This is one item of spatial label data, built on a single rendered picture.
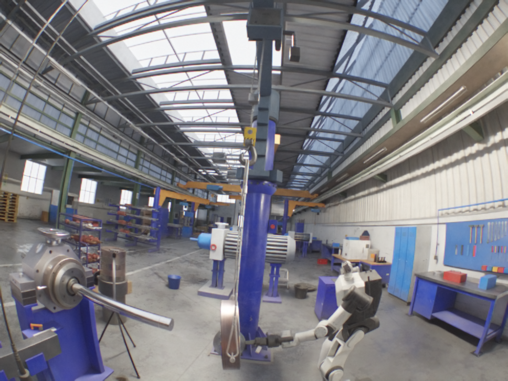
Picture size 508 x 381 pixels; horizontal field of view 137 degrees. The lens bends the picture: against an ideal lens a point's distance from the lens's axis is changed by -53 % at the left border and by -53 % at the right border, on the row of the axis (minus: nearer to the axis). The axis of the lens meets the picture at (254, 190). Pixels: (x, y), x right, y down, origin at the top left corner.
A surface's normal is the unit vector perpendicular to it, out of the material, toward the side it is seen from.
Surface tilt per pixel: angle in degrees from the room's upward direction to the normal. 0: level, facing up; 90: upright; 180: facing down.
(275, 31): 180
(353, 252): 90
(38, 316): 90
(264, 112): 90
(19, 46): 90
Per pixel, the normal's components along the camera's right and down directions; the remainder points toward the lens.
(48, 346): 0.99, 0.08
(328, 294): -0.07, -0.16
